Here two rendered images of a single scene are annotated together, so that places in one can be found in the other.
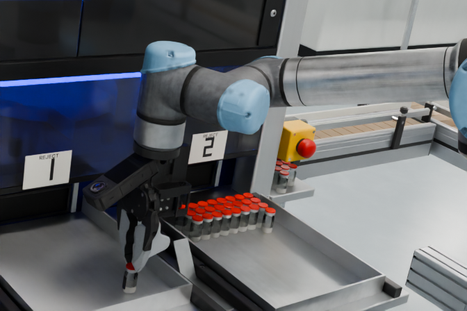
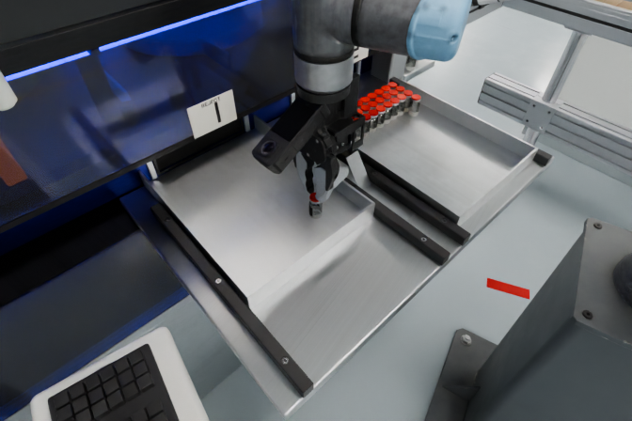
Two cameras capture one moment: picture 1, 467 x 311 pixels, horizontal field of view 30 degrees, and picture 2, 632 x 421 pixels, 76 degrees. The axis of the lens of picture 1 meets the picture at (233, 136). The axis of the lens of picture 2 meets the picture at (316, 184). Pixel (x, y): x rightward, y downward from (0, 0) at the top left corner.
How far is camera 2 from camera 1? 0.79 m
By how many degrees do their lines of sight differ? 25
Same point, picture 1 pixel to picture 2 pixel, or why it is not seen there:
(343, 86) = not seen: outside the picture
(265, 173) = (401, 59)
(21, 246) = (211, 181)
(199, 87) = (376, 7)
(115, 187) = (288, 147)
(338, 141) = not seen: hidden behind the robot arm
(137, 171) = (308, 121)
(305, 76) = not seen: outside the picture
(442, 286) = (507, 101)
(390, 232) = not seen: hidden behind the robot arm
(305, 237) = (448, 115)
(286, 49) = not seen: outside the picture
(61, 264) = (249, 195)
